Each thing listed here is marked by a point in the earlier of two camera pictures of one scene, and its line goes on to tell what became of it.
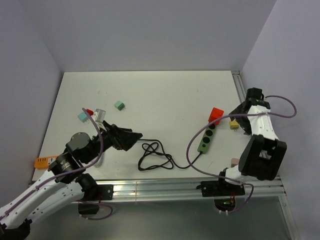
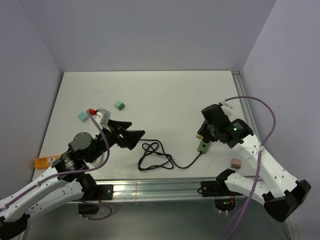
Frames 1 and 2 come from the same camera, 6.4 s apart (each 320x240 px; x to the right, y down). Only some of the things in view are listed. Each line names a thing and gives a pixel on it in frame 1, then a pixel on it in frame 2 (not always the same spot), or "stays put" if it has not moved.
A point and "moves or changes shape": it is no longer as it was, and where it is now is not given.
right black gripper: (246, 126) -> (202, 131)
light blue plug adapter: (82, 116) stays put
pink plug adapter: (234, 162) stays put
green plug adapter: (119, 105) stays put
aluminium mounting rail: (261, 189) stays put
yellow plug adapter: (234, 125) moves or changes shape
